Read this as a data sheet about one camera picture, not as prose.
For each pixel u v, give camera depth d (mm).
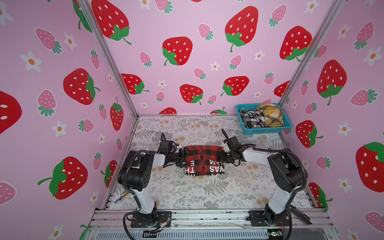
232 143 779
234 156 743
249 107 1177
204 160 904
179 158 858
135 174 490
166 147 799
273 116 1074
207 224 732
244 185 858
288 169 491
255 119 1066
